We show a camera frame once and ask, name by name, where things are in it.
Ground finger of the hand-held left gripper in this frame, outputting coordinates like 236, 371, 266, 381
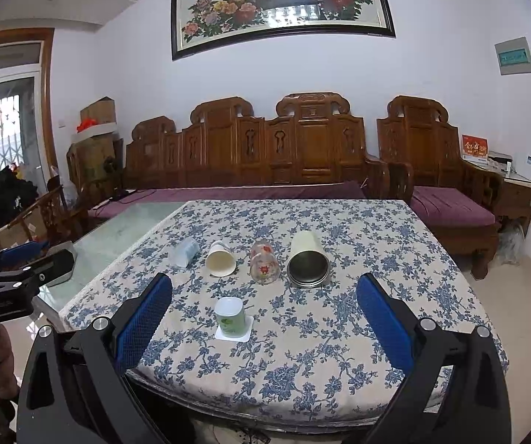
0, 240, 51, 271
16, 242, 77, 288

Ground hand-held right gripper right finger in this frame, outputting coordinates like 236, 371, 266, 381
355, 273, 512, 444

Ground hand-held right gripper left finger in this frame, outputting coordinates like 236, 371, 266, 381
16, 272, 174, 444

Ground clear plastic cup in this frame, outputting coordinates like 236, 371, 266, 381
169, 237, 201, 268

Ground white green-label yogurt cup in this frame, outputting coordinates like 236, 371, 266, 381
214, 297, 254, 342

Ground white paper cup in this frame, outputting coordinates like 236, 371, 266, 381
205, 240, 237, 278

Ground cream steel tumbler cup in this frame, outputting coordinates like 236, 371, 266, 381
286, 230, 330, 288

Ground red flower glass cup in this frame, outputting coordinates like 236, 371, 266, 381
250, 239, 280, 285

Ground wooden side chair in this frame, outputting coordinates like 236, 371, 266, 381
0, 184, 91, 251

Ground pile of black clothes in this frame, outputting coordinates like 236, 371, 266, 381
0, 165, 39, 228

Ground blue floral tablecloth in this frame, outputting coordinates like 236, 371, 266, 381
57, 200, 510, 429

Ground large cardboard box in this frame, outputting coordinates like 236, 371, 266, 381
66, 133, 124, 188

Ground black standing fan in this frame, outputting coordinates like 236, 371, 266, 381
101, 156, 125, 201

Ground purple armchair cushion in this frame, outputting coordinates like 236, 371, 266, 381
408, 185, 502, 229

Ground clear plastic bag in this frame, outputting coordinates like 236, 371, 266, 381
496, 221, 526, 265

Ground wooden framed window door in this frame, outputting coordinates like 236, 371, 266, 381
0, 28, 59, 260

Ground small cardboard box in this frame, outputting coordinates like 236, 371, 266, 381
80, 97, 118, 127

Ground purple sofa cushion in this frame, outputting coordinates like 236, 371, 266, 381
87, 180, 368, 221

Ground carved wooden armchair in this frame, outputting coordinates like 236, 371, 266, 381
376, 95, 505, 281

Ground wooden side table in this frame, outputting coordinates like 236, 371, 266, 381
491, 170, 531, 242

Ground carved wooden sofa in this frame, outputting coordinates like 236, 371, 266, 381
122, 92, 392, 202

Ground red gift box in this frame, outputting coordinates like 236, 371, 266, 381
461, 134, 490, 163

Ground framed peacock flower painting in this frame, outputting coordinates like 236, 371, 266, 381
170, 0, 397, 61

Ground grey wall fuse box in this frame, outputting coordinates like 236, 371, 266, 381
494, 36, 531, 76

